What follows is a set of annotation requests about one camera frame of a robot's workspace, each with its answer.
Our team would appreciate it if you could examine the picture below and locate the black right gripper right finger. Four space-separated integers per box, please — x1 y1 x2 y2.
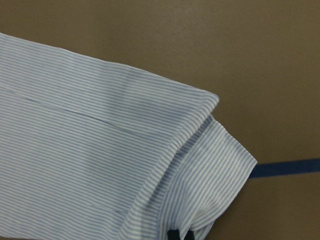
184 230 195 240

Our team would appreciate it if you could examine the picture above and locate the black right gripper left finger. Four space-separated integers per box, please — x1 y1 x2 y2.
167 229 180 240

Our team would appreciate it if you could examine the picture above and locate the blue striped button shirt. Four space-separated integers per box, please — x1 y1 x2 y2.
0 34 257 240

